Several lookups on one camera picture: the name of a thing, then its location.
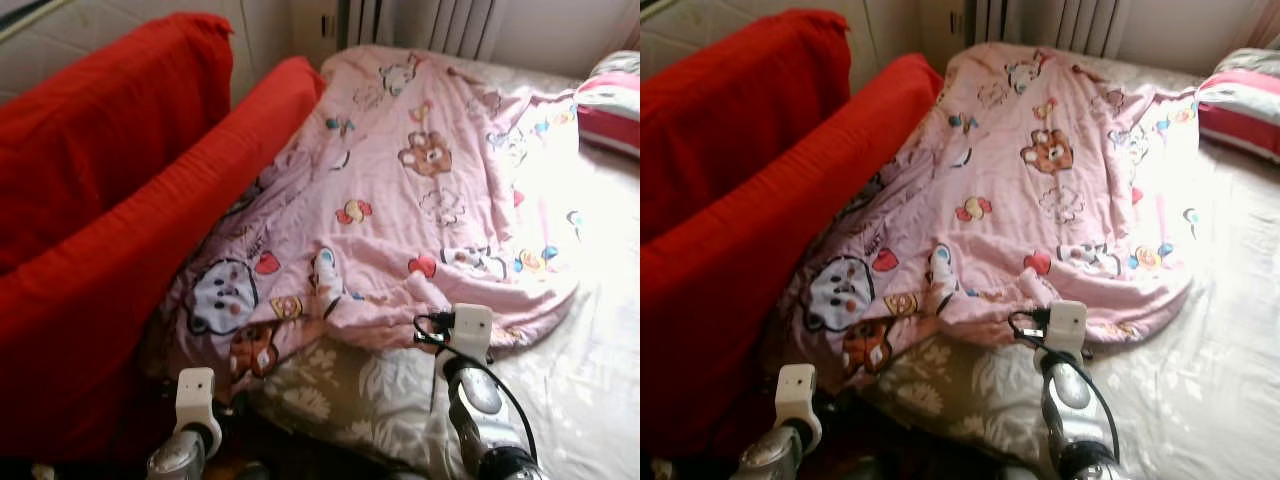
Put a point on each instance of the red fabric sofa backrest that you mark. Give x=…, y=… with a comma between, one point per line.
x=100, y=130
x=730, y=110

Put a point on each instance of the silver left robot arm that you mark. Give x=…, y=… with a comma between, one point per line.
x=180, y=455
x=775, y=455

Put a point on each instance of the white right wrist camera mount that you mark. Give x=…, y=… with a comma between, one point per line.
x=1067, y=328
x=472, y=330

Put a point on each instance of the pink white blue striped pillow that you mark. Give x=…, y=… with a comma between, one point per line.
x=612, y=110
x=1240, y=105

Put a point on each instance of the grey pleated curtain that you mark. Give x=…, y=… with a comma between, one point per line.
x=1050, y=25
x=430, y=25

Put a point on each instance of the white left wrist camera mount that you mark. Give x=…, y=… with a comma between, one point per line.
x=797, y=392
x=196, y=395

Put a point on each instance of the pink cartoon print blanket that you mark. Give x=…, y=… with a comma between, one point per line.
x=420, y=190
x=1040, y=190

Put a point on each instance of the dark wall socket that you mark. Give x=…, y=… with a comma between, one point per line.
x=952, y=25
x=328, y=27

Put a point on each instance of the red fabric sofa armrest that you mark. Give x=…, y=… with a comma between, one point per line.
x=120, y=280
x=740, y=270

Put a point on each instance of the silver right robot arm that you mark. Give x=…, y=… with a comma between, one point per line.
x=1075, y=410
x=480, y=410

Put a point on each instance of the bed with beige sheet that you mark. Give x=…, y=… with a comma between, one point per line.
x=1200, y=380
x=580, y=380

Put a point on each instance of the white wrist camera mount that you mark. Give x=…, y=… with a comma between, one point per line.
x=472, y=330
x=1067, y=328
x=797, y=392
x=196, y=395

